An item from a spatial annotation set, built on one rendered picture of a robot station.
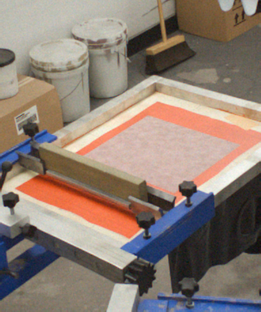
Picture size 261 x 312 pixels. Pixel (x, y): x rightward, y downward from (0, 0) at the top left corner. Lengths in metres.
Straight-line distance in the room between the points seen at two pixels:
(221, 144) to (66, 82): 2.22
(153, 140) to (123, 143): 0.09
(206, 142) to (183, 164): 0.13
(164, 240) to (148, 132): 0.58
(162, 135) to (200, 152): 0.15
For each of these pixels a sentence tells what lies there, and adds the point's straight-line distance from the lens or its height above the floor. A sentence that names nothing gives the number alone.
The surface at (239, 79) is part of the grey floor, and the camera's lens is 5.01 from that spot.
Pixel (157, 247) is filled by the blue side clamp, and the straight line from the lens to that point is 2.00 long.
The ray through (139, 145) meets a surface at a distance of 2.46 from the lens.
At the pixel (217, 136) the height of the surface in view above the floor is 0.96.
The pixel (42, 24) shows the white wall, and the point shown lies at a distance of 4.81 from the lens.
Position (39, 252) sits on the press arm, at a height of 0.92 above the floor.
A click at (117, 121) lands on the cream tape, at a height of 0.96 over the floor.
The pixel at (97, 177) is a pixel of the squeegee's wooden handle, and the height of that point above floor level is 1.03.
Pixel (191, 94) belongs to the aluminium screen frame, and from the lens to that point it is 2.67.
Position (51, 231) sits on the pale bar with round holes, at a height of 1.04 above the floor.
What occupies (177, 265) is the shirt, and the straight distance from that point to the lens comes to 2.29.
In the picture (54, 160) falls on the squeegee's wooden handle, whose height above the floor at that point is 1.03.
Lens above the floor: 2.17
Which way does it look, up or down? 30 degrees down
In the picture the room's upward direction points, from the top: 5 degrees counter-clockwise
